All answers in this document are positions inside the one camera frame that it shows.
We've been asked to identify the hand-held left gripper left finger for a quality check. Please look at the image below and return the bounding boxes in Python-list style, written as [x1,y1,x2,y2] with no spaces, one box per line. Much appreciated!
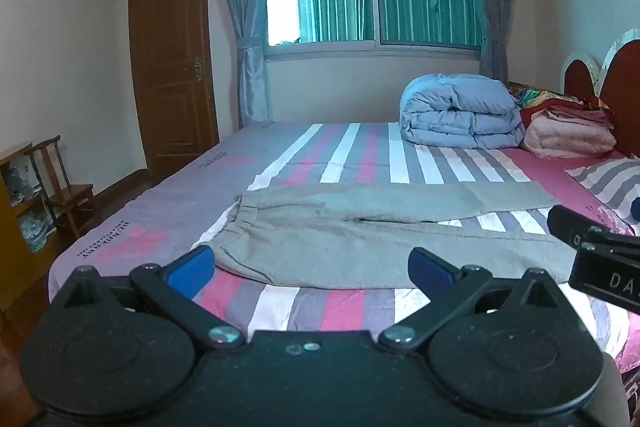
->
[52,245,247,350]

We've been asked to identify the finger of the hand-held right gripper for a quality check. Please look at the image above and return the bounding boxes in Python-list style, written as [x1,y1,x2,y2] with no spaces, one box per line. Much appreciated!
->
[547,205,640,254]

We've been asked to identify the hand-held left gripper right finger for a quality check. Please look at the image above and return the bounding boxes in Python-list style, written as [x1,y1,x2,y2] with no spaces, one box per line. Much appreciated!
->
[378,247,581,353]

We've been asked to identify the grey pants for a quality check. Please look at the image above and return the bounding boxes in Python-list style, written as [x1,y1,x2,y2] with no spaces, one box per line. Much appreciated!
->
[214,180,581,290]

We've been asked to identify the striped pillow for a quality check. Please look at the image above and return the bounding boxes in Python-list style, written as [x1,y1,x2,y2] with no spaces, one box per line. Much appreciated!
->
[565,157,640,226]

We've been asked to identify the striped pink grey bed sheet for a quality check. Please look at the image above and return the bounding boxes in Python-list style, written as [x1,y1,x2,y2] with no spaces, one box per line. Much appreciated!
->
[47,121,640,373]

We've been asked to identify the folded pink quilt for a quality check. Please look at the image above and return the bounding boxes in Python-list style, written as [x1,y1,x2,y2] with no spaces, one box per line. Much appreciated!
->
[520,109,617,159]

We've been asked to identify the colourful patterned blanket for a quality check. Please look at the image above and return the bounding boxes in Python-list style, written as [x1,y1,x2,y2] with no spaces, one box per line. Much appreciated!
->
[504,81,613,125]

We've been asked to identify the red wooden headboard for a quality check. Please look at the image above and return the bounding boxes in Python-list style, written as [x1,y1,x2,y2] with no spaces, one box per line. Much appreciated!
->
[560,27,640,158]

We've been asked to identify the small wooden chair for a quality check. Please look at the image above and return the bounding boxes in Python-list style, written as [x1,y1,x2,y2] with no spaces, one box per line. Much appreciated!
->
[25,135,96,240]

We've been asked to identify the folded light blue duvet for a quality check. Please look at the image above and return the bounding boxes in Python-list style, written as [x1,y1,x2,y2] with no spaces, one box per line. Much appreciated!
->
[399,74,527,151]

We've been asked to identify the white crockery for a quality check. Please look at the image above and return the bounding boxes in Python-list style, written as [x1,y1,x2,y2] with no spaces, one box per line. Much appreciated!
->
[1,162,43,205]
[17,207,56,254]

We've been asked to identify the yellow wooden cabinet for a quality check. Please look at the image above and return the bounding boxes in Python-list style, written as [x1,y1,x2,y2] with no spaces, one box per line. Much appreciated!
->
[0,142,65,325]

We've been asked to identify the brown wooden door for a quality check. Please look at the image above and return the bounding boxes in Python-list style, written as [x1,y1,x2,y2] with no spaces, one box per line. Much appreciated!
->
[129,0,221,181]

